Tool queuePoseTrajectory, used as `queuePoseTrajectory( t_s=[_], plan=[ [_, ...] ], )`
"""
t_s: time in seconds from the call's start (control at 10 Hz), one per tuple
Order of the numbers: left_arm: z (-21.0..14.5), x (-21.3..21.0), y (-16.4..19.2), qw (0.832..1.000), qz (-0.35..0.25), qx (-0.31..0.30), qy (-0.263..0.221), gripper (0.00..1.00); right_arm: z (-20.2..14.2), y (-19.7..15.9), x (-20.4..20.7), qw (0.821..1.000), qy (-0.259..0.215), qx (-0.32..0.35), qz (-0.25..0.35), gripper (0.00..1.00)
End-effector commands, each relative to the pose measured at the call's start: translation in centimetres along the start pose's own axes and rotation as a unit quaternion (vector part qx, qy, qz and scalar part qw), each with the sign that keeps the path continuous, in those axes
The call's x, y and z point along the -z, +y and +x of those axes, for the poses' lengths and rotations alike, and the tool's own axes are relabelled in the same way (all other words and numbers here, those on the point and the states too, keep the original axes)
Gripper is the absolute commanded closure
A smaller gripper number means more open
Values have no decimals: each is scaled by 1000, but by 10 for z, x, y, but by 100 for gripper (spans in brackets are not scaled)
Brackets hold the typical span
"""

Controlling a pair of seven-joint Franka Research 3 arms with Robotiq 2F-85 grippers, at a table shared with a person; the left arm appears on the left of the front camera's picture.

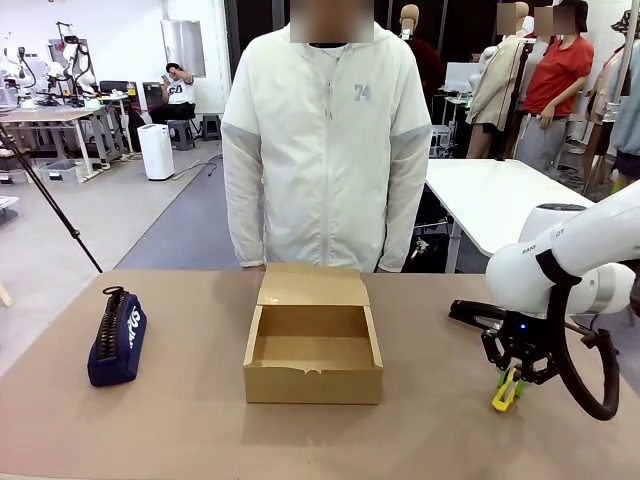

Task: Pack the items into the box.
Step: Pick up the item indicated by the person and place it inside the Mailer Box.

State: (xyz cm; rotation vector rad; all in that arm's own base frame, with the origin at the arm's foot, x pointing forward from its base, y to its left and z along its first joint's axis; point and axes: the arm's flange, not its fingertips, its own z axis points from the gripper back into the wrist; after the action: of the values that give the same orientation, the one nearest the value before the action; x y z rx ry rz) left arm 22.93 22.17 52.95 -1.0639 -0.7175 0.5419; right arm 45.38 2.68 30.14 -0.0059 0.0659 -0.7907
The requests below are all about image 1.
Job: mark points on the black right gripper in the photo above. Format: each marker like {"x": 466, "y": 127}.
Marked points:
{"x": 525, "y": 337}

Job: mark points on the black stapler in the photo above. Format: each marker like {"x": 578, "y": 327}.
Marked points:
{"x": 470, "y": 311}

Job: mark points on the brown cardboard box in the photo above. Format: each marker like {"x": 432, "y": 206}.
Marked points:
{"x": 310, "y": 385}

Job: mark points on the navy campus pencil case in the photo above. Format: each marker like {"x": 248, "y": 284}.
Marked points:
{"x": 117, "y": 350}

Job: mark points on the person's right forearm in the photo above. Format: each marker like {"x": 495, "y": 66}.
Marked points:
{"x": 245, "y": 215}

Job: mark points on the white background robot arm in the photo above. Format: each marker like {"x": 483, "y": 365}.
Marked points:
{"x": 77, "y": 60}
{"x": 15, "y": 70}

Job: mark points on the person's left forearm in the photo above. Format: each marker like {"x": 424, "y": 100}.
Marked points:
{"x": 402, "y": 220}

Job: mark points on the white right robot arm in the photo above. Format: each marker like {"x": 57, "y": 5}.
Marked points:
{"x": 575, "y": 250}

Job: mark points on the mannequin with beige coat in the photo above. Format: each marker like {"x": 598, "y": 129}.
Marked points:
{"x": 495, "y": 85}

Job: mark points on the person in white jacket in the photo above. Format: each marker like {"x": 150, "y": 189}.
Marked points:
{"x": 320, "y": 150}

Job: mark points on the mannequin with dark red top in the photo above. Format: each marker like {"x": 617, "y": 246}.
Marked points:
{"x": 425, "y": 65}

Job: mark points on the metal pole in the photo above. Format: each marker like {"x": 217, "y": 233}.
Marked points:
{"x": 622, "y": 65}

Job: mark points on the grey stool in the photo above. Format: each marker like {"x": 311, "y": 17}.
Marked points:
{"x": 212, "y": 127}
{"x": 181, "y": 135}

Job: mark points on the white air purifier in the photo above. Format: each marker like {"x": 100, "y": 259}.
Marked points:
{"x": 156, "y": 152}

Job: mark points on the seated person white shirt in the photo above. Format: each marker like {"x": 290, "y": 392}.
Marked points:
{"x": 179, "y": 92}

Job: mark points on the clear plastic bin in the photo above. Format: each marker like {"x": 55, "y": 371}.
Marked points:
{"x": 60, "y": 171}

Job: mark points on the wooden table white legs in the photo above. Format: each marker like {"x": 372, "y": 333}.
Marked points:
{"x": 45, "y": 115}

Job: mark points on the silver wall panel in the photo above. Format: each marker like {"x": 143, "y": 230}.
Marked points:
{"x": 183, "y": 47}

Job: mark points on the black camera tripod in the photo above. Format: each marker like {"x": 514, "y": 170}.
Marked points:
{"x": 60, "y": 215}

